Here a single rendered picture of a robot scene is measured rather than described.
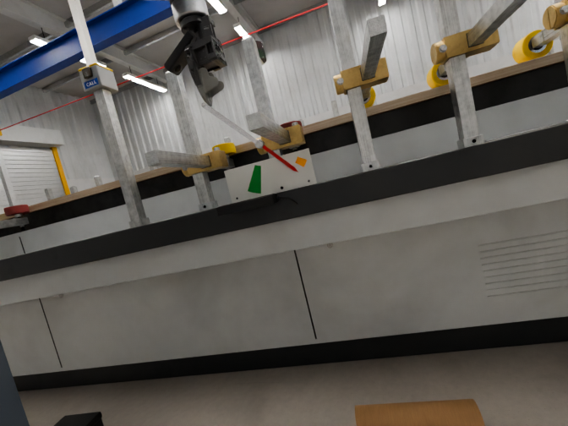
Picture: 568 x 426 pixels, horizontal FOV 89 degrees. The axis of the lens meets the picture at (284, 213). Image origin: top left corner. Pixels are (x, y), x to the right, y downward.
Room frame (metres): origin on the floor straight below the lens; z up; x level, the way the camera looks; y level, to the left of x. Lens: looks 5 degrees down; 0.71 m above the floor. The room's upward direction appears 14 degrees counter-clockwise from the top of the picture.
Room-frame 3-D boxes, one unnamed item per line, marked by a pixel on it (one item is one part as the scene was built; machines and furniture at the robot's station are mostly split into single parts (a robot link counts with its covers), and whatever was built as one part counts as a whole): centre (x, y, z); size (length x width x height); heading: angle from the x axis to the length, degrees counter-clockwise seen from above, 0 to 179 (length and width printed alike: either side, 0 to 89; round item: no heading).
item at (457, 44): (0.74, -0.52, 0.95); 0.14 x 0.06 x 0.05; 76
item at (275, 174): (0.84, 0.02, 0.75); 0.26 x 0.01 x 0.10; 76
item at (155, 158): (0.86, 0.20, 0.84); 0.44 x 0.03 x 0.04; 166
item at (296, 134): (0.86, -0.04, 0.85); 0.14 x 0.06 x 0.05; 76
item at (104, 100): (0.98, 0.48, 0.93); 0.05 x 0.05 x 0.45; 76
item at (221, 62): (0.81, 0.11, 1.13); 0.09 x 0.08 x 0.12; 76
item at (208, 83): (0.79, 0.11, 1.02); 0.06 x 0.03 x 0.09; 76
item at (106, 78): (0.98, 0.48, 1.18); 0.07 x 0.07 x 0.08; 76
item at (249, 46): (0.86, -0.02, 0.90); 0.04 x 0.04 x 0.48; 76
